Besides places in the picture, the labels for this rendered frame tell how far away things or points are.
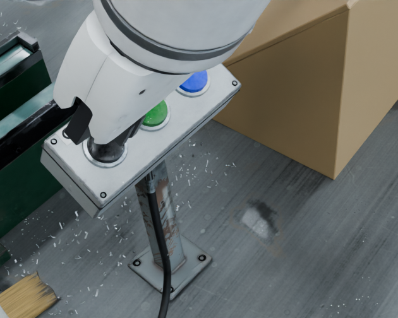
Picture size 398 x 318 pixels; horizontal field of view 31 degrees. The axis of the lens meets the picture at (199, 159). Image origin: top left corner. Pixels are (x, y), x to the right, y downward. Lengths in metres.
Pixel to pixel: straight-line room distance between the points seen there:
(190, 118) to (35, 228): 0.34
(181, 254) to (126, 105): 0.42
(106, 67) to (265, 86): 0.47
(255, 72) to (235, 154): 0.13
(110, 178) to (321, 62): 0.28
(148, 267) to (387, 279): 0.26
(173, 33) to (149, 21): 0.01
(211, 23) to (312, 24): 0.42
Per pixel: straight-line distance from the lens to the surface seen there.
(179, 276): 0.80
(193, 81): 0.61
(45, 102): 0.84
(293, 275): 0.80
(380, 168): 0.89
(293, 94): 0.81
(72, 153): 0.57
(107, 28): 0.36
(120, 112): 0.40
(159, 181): 0.68
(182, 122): 0.60
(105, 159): 0.57
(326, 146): 0.84
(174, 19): 0.32
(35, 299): 0.82
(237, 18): 0.32
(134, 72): 0.37
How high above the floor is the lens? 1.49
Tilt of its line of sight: 50 degrees down
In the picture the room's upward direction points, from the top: 8 degrees counter-clockwise
